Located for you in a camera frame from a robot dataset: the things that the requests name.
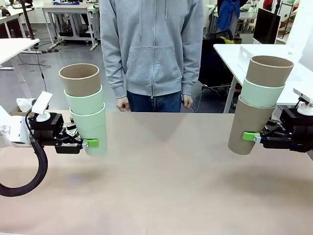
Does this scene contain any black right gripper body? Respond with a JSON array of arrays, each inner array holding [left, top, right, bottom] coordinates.
[[279, 107, 313, 153]]

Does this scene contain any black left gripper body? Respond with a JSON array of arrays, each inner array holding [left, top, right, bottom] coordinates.
[[28, 112, 66, 147]]

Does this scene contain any brown plastic cup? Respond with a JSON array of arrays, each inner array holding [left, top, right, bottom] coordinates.
[[246, 55, 294, 87], [227, 95, 277, 156], [58, 63, 101, 97]]

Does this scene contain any pale green plastic cup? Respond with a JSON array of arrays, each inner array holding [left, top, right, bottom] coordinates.
[[64, 84, 103, 116], [69, 101, 108, 157], [241, 78, 286, 108]]

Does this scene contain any person's left forearm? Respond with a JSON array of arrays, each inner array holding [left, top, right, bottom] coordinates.
[[180, 48, 204, 96]]

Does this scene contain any person's right forearm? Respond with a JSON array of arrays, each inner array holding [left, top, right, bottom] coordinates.
[[100, 48, 128, 100]]

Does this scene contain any person's right hand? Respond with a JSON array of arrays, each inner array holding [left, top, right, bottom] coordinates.
[[116, 96, 130, 113]]

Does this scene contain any person's left hand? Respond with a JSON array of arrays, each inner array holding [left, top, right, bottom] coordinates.
[[181, 94, 194, 108]]

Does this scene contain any crumpled white paper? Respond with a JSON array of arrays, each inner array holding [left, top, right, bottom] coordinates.
[[16, 97, 37, 113]]

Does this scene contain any small cardboard box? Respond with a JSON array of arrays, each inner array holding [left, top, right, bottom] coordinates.
[[9, 97, 37, 116]]

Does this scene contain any black chair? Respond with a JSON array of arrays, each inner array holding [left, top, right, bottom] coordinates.
[[198, 29, 236, 113]]

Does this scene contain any white table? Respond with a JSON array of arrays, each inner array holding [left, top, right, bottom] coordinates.
[[213, 43, 313, 114]]

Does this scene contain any black monitor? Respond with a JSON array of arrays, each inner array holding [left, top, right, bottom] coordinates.
[[253, 7, 282, 45]]

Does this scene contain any wooden chair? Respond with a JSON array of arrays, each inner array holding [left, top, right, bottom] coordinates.
[[281, 1, 298, 39]]

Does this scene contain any black stand pole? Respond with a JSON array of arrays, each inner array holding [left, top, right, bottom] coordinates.
[[21, 0, 36, 40]]

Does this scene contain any person in grey hoodie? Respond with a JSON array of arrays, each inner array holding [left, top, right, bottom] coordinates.
[[99, 0, 204, 113]]

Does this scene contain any blue jacket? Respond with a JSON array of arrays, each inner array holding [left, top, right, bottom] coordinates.
[[216, 0, 242, 31]]

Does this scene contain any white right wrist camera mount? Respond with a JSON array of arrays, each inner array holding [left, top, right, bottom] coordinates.
[[292, 87, 313, 115]]

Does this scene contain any thin black floor cable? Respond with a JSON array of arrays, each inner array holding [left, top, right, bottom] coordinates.
[[36, 46, 49, 100]]

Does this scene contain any grey metal frame table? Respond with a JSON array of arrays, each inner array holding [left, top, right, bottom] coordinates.
[[42, 2, 100, 51]]

